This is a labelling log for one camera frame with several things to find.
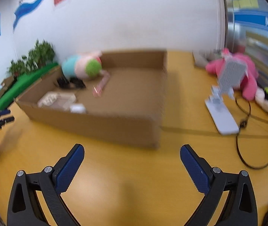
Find clear white phone case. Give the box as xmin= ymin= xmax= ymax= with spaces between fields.
xmin=37 ymin=91 xmax=77 ymax=111

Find white earbuds case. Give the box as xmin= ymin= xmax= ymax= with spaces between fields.
xmin=69 ymin=104 xmax=87 ymax=114

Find black sunglasses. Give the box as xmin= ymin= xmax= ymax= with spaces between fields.
xmin=57 ymin=77 xmax=86 ymax=90

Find pink transparent pen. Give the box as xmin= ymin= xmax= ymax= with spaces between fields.
xmin=93 ymin=71 xmax=110 ymax=97

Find pink pig plush toy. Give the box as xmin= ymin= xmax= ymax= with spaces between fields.
xmin=61 ymin=51 xmax=110 ymax=80

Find green table cloth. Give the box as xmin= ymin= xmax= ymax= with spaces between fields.
xmin=0 ymin=63 xmax=59 ymax=111

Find small potted plant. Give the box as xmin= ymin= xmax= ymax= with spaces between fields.
xmin=7 ymin=59 xmax=27 ymax=76

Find potted green plant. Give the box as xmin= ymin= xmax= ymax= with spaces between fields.
xmin=21 ymin=40 xmax=56 ymax=72

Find cardboard box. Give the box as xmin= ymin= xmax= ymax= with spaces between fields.
xmin=16 ymin=50 xmax=167 ymax=148

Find magenta plush toy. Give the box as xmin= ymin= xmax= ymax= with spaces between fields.
xmin=206 ymin=48 xmax=258 ymax=104

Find grey folded cloth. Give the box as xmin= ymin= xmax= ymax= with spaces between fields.
xmin=192 ymin=50 xmax=221 ymax=68

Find black cable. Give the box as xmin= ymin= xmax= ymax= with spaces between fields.
xmin=235 ymin=96 xmax=268 ymax=170

